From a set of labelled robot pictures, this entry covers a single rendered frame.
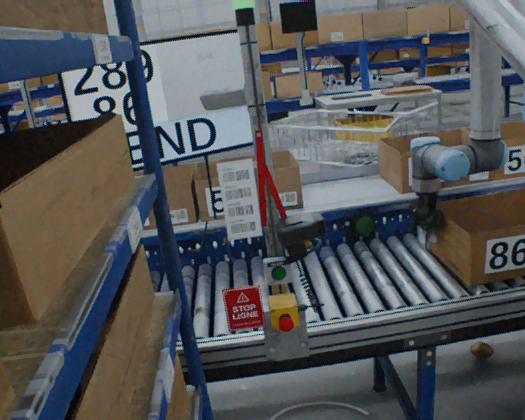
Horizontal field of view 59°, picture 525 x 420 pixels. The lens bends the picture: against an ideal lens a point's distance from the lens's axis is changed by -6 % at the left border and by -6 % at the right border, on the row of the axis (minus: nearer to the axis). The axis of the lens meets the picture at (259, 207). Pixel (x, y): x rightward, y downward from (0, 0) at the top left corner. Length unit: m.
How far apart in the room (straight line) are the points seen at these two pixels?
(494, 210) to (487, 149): 0.41
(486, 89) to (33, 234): 1.29
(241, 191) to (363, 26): 5.43
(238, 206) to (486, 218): 0.98
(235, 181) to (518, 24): 0.71
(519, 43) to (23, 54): 0.94
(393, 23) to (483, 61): 5.17
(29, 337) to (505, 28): 1.02
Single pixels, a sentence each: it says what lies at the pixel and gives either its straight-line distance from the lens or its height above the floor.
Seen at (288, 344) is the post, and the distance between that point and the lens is 1.39.
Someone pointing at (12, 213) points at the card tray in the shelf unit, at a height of 1.42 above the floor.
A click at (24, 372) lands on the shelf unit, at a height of 1.34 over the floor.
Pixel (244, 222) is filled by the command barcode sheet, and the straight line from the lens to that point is 1.22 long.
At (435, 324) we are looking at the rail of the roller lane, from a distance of 1.49.
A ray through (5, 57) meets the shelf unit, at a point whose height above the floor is 1.53.
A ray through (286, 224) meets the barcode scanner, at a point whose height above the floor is 1.09.
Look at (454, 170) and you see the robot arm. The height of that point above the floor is 1.11.
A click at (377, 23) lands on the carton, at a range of 6.55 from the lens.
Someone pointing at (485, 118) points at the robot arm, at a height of 1.24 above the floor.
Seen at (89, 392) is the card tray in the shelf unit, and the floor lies 1.23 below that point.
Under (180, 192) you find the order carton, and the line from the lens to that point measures 1.83.
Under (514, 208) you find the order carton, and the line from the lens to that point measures 1.91.
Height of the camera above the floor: 1.51
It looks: 19 degrees down
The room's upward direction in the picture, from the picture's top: 8 degrees counter-clockwise
